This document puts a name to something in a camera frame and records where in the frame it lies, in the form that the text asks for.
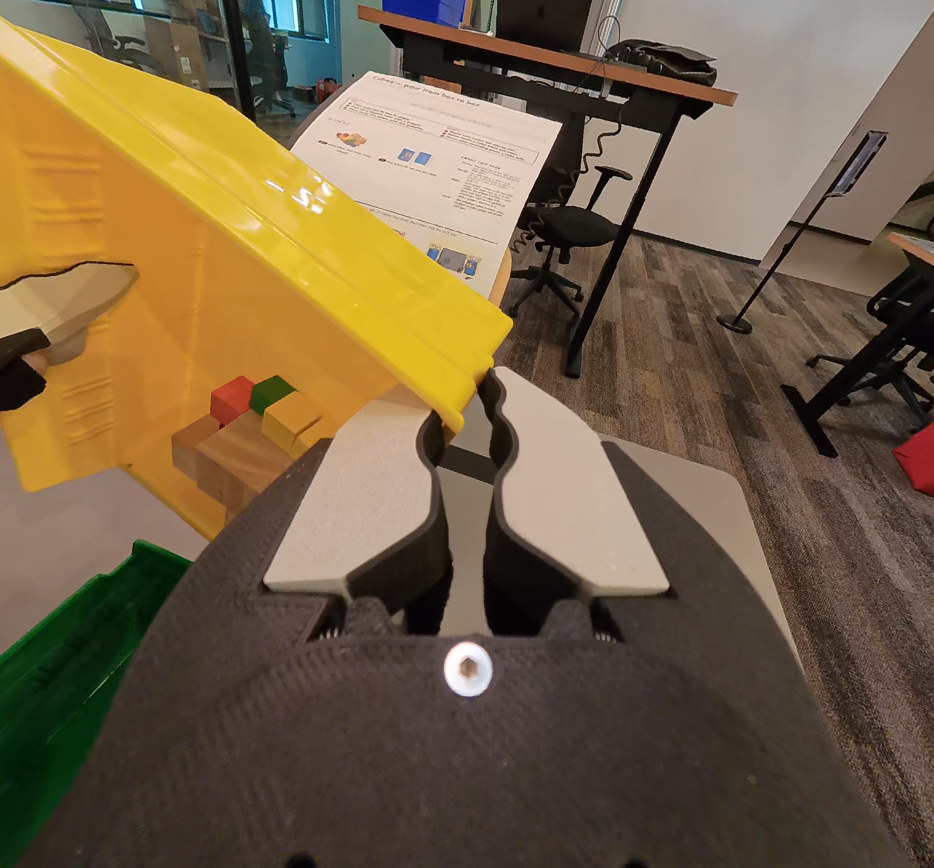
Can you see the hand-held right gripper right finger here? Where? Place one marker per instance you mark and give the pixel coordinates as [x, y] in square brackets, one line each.
[576, 510]

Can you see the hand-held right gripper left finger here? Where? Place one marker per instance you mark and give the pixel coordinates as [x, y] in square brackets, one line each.
[350, 510]

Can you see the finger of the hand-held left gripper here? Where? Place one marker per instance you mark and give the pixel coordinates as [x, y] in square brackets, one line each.
[73, 295]

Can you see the pile of coloured wooden cubes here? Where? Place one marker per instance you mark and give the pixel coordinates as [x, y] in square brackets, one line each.
[233, 459]

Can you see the yellow plastic box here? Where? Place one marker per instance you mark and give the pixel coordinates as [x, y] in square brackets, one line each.
[255, 226]

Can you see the green plastic box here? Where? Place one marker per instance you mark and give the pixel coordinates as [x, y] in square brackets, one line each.
[66, 664]

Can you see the person's left hand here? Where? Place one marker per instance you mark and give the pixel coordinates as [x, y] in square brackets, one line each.
[36, 365]

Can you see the black office chair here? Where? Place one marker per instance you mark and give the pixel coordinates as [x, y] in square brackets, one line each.
[897, 299]
[102, 25]
[576, 226]

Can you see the black pole stand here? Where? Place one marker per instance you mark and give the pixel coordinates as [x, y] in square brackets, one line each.
[233, 29]

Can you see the red bean bag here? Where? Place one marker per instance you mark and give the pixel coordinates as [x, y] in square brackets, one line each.
[916, 459]

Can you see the printed instruction sheet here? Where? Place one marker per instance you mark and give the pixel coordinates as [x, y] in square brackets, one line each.
[438, 153]

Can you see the tablet sign stand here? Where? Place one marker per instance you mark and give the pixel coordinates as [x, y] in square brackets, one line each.
[861, 160]

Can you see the wood top standing desk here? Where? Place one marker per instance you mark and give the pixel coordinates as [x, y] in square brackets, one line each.
[467, 69]

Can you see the black bag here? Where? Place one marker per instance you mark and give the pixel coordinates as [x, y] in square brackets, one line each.
[657, 62]

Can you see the black laptop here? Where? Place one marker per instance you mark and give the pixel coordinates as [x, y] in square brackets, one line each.
[544, 7]

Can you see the black desk frame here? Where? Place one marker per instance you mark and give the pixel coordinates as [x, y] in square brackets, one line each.
[810, 423]

